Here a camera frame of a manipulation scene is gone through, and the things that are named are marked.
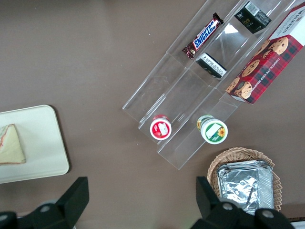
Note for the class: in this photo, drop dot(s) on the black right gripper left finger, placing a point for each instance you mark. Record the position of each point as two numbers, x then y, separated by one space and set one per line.
66 205

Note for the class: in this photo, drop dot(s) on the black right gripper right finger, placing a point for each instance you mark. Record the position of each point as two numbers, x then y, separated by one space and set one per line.
214 212

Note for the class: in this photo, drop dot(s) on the triangular sandwich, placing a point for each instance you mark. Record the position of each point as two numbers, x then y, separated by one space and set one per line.
12 148

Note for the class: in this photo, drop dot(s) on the light wicker basket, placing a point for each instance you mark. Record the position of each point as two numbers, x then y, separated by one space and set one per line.
238 153

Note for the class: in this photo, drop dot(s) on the beige rectangular tray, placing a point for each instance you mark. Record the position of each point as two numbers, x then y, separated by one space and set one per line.
43 143

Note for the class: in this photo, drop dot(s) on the stack of foil containers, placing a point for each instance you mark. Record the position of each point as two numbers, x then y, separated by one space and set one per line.
243 183

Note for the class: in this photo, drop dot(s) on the green-lid yogurt cup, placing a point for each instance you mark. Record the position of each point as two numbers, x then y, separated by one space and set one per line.
214 132

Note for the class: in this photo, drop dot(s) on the red-lid yogurt cup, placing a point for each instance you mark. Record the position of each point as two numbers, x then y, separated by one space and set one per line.
160 128

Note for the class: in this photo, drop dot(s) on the clear acrylic stepped stand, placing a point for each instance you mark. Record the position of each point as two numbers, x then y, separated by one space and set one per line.
171 78

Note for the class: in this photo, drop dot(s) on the small black box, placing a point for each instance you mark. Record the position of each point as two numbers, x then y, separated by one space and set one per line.
253 21
212 66

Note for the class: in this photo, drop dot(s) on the red tartan cookie box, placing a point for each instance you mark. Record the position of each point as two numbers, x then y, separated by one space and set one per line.
269 69

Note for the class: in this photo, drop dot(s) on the Snickers chocolate bar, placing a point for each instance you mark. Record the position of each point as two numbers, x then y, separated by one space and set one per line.
206 34

